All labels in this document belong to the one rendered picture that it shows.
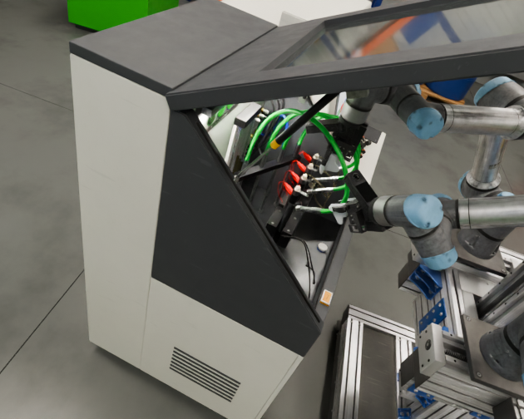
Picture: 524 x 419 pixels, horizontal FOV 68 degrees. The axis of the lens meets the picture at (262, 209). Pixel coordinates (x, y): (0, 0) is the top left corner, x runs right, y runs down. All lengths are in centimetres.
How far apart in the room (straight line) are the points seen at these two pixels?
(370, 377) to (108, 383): 125
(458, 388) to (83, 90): 138
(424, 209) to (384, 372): 144
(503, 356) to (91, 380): 166
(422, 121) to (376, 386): 145
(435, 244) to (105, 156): 88
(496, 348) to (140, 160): 113
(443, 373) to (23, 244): 217
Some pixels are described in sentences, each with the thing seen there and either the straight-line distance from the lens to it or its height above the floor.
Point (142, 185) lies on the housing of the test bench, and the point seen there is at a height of 118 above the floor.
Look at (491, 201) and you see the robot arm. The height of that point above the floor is 148.
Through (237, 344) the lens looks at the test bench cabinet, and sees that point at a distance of 145.
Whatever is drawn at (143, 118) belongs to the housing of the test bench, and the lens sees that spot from 102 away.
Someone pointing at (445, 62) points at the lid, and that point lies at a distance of 73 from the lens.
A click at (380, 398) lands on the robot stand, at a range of 215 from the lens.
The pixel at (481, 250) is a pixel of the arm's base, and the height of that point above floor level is 107.
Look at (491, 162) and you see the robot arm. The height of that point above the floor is 136.
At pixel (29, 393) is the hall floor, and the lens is 212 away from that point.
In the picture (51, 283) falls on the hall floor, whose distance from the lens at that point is 239.
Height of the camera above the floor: 193
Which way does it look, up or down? 41 degrees down
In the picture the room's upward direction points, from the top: 20 degrees clockwise
